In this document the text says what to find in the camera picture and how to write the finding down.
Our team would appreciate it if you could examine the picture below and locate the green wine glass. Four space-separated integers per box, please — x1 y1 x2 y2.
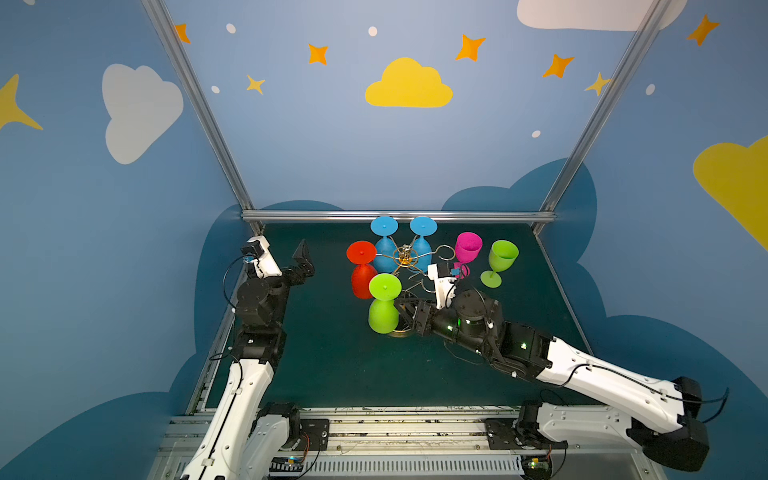
480 240 519 288
368 273 402 334

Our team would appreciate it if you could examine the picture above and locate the red plastic wine glass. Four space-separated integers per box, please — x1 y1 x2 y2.
346 241 377 300

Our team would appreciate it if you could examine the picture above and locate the magenta plastic wine glass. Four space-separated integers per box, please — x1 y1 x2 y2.
452 231 483 279

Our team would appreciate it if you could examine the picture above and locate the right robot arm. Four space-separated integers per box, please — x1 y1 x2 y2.
394 289 710 472

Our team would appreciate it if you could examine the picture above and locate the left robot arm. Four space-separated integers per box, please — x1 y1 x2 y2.
181 235 315 479

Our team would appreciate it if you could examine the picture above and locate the blue wine glass left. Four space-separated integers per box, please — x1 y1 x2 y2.
370 216 398 273

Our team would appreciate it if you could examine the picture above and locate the blue wine glass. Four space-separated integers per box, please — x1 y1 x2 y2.
370 216 398 273
409 216 438 273

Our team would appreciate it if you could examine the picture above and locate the blue wine glass right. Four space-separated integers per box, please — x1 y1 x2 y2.
409 216 438 273

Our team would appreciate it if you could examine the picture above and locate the left green circuit board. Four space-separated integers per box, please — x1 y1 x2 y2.
269 457 310 475

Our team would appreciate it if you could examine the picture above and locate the green circuit board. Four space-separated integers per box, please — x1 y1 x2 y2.
521 456 553 480
269 457 310 475

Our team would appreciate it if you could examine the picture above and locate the right green circuit board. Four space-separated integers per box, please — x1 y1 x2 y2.
521 456 553 480

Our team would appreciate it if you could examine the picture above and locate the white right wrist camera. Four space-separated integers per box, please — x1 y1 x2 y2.
427 262 469 310

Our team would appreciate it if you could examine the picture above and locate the aluminium frame back rail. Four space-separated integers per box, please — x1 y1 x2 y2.
241 209 555 224

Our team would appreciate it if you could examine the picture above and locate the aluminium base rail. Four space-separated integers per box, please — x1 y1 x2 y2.
146 405 667 480

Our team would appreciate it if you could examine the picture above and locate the aluminium frame right post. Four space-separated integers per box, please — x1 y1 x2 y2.
532 0 673 237

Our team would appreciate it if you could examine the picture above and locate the aluminium frame post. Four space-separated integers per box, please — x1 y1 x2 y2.
532 0 673 237
141 0 264 234

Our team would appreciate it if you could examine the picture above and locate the aluminium frame left post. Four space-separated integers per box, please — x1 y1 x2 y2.
141 0 264 234

